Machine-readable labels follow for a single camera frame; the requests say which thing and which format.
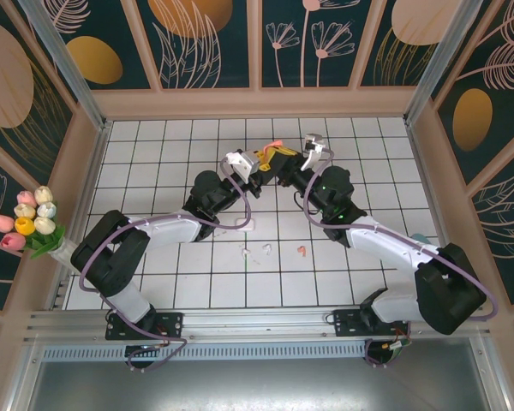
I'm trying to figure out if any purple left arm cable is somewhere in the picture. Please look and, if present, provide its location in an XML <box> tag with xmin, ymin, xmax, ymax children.
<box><xmin>79</xmin><ymin>156</ymin><xmax>254</xmax><ymax>373</ymax></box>

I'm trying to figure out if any white ribbed vase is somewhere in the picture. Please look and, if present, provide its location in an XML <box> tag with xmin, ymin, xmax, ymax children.
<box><xmin>51</xmin><ymin>240</ymin><xmax>78</xmax><ymax>266</ymax></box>

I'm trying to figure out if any aluminium side rail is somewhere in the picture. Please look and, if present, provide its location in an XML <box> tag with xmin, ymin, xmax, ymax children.
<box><xmin>46</xmin><ymin>277</ymin><xmax>72</xmax><ymax>310</ymax></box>

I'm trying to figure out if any artificial tulip bouquet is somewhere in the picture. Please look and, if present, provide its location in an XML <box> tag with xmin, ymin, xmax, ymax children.
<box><xmin>0</xmin><ymin>184</ymin><xmax>68</xmax><ymax>260</ymax></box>

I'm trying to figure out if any grey metal sheet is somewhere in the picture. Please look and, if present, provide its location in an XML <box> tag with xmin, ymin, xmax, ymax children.
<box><xmin>23</xmin><ymin>359</ymin><xmax>498</xmax><ymax>411</ymax></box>

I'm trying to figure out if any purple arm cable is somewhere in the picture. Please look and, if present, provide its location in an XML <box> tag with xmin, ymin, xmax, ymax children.
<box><xmin>79</xmin><ymin>156</ymin><xmax>254</xmax><ymax>373</ymax></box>
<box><xmin>303</xmin><ymin>149</ymin><xmax>498</xmax><ymax>369</ymax></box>

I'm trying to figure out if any small electronics board with wires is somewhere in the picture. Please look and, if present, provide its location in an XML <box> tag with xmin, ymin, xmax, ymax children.
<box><xmin>123</xmin><ymin>342</ymin><xmax>172</xmax><ymax>373</ymax></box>
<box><xmin>366</xmin><ymin>329</ymin><xmax>412</xmax><ymax>369</ymax></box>

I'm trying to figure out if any aluminium mounting rail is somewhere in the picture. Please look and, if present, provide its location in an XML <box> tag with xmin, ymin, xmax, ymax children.
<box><xmin>23</xmin><ymin>302</ymin><xmax>493</xmax><ymax>343</ymax></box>

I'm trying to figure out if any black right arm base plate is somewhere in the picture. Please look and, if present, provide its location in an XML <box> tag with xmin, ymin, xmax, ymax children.
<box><xmin>332</xmin><ymin>307</ymin><xmax>412</xmax><ymax>339</ymax></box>

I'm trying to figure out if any perforated metal cable tray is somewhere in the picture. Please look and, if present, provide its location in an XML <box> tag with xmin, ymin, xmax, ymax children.
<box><xmin>40</xmin><ymin>340</ymin><xmax>483</xmax><ymax>363</ymax></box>

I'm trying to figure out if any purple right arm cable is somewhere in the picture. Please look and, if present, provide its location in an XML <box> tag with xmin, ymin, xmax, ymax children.
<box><xmin>303</xmin><ymin>149</ymin><xmax>498</xmax><ymax>369</ymax></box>

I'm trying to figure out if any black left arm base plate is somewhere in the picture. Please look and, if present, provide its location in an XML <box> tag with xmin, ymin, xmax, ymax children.
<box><xmin>105</xmin><ymin>310</ymin><xmax>185</xmax><ymax>342</ymax></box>

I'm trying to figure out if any aluminium corner post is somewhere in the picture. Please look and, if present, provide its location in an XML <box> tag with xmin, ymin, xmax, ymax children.
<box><xmin>403</xmin><ymin>0</ymin><xmax>485</xmax><ymax>128</ymax></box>
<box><xmin>19</xmin><ymin>0</ymin><xmax>112</xmax><ymax>134</ymax></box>

